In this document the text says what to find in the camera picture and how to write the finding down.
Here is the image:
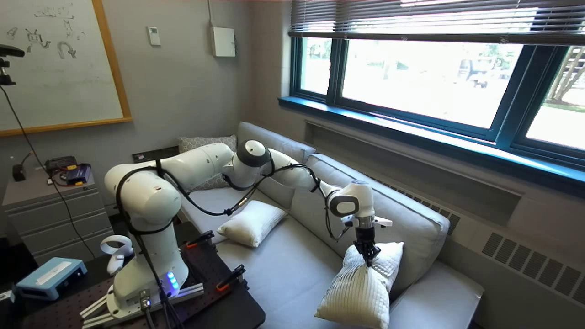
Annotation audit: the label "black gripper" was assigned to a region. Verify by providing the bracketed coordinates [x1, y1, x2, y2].
[355, 225, 381, 269]

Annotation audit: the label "white striped pillow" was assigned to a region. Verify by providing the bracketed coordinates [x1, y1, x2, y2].
[315, 242, 406, 329]
[216, 200, 289, 251]

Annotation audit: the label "grey fabric sofa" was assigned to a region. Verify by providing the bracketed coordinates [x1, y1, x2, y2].
[163, 119, 487, 329]

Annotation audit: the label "grey sofa seat cushion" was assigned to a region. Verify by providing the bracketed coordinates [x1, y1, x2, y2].
[172, 181, 289, 245]
[214, 218, 395, 329]

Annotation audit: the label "black robot table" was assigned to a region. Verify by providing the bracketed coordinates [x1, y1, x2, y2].
[17, 227, 267, 329]

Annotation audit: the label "wide blue framed window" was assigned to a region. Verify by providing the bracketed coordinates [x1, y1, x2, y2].
[278, 33, 585, 189]

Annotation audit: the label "dark window blinds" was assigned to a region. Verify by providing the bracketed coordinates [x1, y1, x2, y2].
[289, 0, 585, 46]

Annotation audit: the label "white VR controller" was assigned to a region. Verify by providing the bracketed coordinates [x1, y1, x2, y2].
[99, 234, 136, 278]

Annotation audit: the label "black device with orange parts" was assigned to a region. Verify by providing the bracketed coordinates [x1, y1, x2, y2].
[43, 154, 97, 189]

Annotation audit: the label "light blue box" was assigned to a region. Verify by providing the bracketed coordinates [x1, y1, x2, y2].
[15, 256, 90, 302]

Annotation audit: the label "grey drawer cabinet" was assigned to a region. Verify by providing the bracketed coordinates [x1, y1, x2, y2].
[0, 170, 117, 267]

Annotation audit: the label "small black desk item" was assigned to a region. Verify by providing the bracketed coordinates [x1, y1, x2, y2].
[10, 152, 33, 183]

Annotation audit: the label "wood framed whiteboard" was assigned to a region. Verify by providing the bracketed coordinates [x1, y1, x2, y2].
[0, 0, 134, 139]

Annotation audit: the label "black orange handled clamp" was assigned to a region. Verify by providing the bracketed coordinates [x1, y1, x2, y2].
[181, 229, 216, 253]
[214, 264, 247, 297]

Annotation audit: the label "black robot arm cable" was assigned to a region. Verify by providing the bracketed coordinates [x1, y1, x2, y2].
[114, 160, 355, 329]

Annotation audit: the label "wall heater vent grille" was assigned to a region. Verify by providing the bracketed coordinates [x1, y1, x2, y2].
[436, 207, 585, 308]

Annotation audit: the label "black wall power strip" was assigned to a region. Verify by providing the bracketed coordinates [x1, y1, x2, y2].
[132, 145, 181, 163]

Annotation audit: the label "white wall box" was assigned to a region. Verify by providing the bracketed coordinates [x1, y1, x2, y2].
[211, 24, 238, 61]

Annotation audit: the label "white wall thermostat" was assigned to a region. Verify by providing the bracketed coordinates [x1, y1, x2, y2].
[145, 24, 163, 50]

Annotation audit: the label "thin black camera cable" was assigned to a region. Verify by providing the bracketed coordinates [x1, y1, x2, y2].
[0, 83, 96, 260]

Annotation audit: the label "black camera on stand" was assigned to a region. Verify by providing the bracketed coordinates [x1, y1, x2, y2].
[0, 43, 28, 88]

